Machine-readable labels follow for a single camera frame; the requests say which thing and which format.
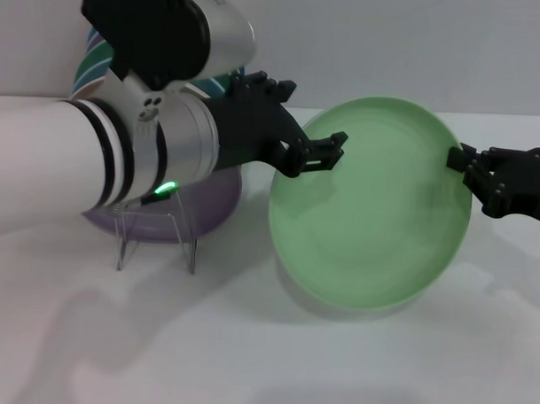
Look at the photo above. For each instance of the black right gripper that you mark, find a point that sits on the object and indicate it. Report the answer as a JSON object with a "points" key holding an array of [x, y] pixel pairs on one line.
{"points": [[528, 189]]}

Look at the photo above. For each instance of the light green plate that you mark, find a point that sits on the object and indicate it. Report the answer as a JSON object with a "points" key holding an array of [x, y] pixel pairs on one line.
{"points": [[367, 214]]}

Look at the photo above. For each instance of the light blue plate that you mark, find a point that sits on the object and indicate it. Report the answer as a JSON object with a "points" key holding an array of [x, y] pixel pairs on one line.
{"points": [[90, 74]]}

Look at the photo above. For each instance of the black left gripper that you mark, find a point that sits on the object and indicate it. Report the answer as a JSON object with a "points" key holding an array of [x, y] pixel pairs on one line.
{"points": [[250, 130]]}

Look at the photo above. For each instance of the grey lavender plate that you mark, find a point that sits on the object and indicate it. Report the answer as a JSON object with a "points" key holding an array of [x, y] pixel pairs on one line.
{"points": [[94, 40]]}

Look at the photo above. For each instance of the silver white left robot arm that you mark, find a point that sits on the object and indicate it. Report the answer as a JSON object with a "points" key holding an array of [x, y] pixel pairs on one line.
{"points": [[54, 150]]}

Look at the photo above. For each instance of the purple plate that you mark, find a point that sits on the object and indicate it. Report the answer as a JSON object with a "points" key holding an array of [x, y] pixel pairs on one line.
{"points": [[208, 200]]}

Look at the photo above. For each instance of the clear acrylic plate rack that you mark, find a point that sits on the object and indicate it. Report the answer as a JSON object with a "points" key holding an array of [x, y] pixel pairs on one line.
{"points": [[186, 243]]}

